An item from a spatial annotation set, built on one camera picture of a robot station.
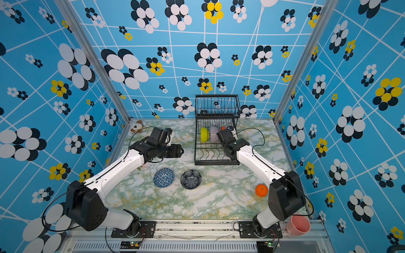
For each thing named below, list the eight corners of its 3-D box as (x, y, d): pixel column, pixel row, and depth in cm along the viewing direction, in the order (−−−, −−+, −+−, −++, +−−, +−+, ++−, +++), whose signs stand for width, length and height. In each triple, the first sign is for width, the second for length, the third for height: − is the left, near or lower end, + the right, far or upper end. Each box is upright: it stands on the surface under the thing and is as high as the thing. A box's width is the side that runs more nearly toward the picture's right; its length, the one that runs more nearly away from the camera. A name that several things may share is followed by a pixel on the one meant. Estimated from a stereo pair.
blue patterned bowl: (154, 187, 89) (152, 184, 85) (158, 171, 95) (156, 167, 92) (173, 187, 89) (171, 184, 85) (175, 171, 95) (174, 167, 91)
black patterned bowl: (180, 189, 88) (179, 186, 84) (182, 173, 94) (181, 169, 90) (200, 189, 88) (200, 186, 84) (201, 173, 94) (201, 169, 90)
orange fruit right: (256, 197, 85) (258, 194, 81) (254, 186, 89) (256, 183, 85) (266, 197, 85) (269, 194, 81) (264, 186, 89) (266, 183, 85)
